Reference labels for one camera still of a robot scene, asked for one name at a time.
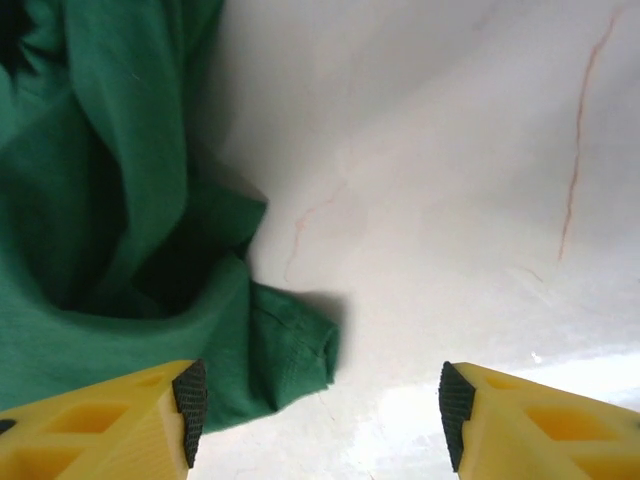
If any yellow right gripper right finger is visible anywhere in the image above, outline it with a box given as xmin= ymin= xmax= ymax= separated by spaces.
xmin=438 ymin=360 xmax=640 ymax=480

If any dark green t-shirt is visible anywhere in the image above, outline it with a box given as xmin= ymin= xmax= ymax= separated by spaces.
xmin=0 ymin=0 xmax=343 ymax=435

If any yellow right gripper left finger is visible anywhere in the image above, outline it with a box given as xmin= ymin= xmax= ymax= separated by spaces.
xmin=0 ymin=358 xmax=209 ymax=480

